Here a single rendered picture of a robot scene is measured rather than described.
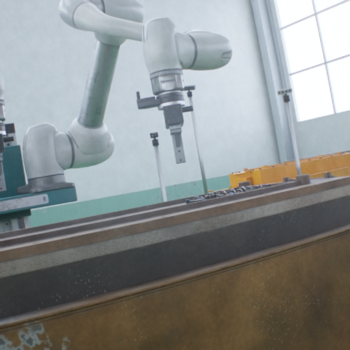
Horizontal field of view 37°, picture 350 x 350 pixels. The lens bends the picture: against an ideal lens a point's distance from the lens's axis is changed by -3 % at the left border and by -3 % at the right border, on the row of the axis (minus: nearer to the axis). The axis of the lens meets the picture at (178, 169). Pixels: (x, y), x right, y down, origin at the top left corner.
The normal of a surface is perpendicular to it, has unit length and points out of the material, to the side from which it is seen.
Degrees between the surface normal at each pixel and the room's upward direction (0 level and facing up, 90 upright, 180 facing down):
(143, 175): 90
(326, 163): 90
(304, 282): 90
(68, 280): 90
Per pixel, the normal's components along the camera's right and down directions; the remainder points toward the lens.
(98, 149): 0.63, 0.53
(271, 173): 0.51, -0.09
